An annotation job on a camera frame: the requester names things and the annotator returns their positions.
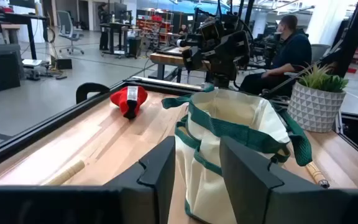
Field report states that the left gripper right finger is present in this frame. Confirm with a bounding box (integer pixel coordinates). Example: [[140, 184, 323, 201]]
[[219, 136, 341, 224]]

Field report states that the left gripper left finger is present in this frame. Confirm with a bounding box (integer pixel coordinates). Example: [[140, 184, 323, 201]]
[[104, 136, 176, 224]]

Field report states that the cream green gardening bag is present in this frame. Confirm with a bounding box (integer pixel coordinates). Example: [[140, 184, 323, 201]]
[[162, 85, 313, 224]]

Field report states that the wide trowel wooden handle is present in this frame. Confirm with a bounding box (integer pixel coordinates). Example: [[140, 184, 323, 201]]
[[305, 161, 331, 189]]

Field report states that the red garden glove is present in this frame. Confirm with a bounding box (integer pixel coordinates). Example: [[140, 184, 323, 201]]
[[109, 85, 149, 120]]

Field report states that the wooden workbench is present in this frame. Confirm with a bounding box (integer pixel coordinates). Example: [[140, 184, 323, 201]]
[[150, 46, 213, 83]]

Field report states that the person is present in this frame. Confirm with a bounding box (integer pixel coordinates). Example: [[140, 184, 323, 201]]
[[97, 2, 110, 51], [239, 14, 313, 97]]

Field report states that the red parts shelf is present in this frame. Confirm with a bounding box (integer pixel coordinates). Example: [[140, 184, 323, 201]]
[[135, 14, 175, 46]]

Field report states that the grey seat back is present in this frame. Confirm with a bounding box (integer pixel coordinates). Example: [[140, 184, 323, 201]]
[[310, 43, 332, 65]]

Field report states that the succulent in white pot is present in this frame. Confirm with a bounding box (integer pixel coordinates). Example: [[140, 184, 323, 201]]
[[287, 63, 349, 133]]

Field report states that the black standing desk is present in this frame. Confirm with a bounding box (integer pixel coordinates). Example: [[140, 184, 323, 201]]
[[99, 21, 142, 60]]

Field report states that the black rig stand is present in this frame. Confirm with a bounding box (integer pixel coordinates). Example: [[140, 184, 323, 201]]
[[321, 0, 358, 78]]

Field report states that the grey office chair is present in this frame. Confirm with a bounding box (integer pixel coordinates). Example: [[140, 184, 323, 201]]
[[56, 10, 85, 56]]

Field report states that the black framed desk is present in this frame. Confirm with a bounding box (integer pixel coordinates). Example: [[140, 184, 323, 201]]
[[0, 11, 49, 60]]

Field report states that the black clamp handle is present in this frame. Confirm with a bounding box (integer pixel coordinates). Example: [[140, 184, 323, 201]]
[[75, 82, 111, 105]]

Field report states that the black table frame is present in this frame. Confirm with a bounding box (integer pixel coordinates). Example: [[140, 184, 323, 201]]
[[0, 77, 358, 175]]

